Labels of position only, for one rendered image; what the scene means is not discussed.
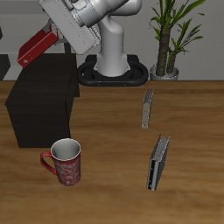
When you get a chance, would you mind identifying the red book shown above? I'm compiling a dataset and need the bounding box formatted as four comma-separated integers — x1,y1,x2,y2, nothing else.
17,24,60,69

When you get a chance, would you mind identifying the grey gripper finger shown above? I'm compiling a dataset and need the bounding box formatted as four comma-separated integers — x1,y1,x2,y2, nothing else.
56,37,70,46
42,22,53,34

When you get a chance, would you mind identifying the red patterned mug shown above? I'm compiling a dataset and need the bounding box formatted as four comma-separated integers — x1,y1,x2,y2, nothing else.
39,137,82,187

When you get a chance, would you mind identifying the pale grey book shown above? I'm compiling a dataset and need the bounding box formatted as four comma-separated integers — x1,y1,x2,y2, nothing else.
140,89,155,130

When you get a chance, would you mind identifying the dark brown desk caddy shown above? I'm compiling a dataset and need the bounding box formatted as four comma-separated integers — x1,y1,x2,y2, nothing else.
3,52,81,149

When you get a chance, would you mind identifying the flat black base plate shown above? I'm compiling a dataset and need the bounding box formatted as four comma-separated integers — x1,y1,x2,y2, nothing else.
76,53,150,88

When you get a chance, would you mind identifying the green pot plant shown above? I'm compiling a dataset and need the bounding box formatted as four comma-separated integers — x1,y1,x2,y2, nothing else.
148,0,207,82

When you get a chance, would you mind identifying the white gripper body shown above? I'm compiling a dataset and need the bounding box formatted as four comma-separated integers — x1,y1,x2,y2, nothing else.
38,0,102,56

